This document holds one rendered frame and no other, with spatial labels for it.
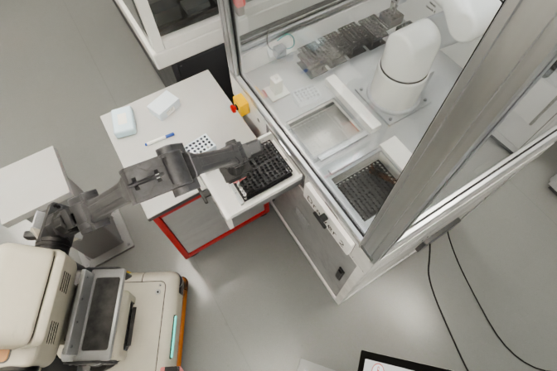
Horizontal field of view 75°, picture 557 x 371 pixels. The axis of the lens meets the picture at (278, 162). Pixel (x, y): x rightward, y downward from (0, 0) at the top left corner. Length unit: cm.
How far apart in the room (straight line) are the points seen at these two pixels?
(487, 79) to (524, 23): 9
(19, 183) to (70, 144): 109
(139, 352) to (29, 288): 107
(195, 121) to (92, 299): 91
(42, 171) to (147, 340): 91
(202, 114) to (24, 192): 83
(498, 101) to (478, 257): 200
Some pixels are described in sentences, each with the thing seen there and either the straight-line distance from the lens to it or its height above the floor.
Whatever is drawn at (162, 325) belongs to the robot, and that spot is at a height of 28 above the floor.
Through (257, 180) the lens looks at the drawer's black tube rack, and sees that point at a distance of 146.
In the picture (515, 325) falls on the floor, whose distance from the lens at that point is 252.
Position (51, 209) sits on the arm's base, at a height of 121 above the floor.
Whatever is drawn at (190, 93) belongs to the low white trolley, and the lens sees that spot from 192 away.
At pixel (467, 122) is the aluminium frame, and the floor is 170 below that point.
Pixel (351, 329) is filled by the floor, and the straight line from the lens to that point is 221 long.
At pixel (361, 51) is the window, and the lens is 80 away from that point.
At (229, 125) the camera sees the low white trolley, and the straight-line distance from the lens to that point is 175.
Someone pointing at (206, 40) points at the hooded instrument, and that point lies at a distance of 200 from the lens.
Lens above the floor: 217
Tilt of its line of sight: 60 degrees down
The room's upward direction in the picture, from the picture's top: 1 degrees counter-clockwise
